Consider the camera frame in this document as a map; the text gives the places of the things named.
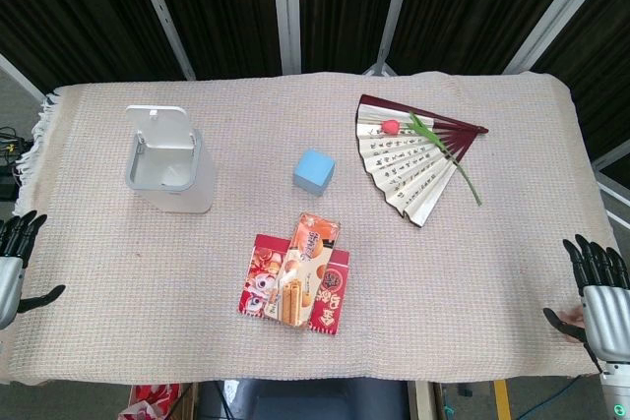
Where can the beige woven tablecloth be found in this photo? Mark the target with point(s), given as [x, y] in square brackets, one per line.
[147, 282]

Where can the orange egg roll snack box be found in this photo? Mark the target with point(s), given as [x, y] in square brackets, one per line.
[305, 262]

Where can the light blue cube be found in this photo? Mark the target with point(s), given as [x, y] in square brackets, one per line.
[315, 171]

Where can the red spiral notebook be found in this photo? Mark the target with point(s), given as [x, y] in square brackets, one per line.
[330, 302]

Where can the red patterned plastic bag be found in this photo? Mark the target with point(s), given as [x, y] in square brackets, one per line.
[150, 400]

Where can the artificial red tulip flower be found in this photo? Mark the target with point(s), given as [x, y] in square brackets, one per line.
[391, 126]

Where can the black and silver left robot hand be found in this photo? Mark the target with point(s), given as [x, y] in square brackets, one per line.
[10, 287]

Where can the dark robot base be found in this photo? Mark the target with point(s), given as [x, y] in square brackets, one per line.
[305, 400]

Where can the white metal frame post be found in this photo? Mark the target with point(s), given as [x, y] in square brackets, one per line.
[394, 12]
[561, 7]
[286, 12]
[19, 76]
[160, 12]

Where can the white lidded trash bin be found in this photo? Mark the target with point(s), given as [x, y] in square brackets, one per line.
[202, 184]

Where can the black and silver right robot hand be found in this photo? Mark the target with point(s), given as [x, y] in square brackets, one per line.
[608, 317]

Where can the paper folding fan with calligraphy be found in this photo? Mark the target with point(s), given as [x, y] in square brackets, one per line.
[398, 164]

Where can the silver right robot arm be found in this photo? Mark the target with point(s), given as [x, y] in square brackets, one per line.
[617, 390]

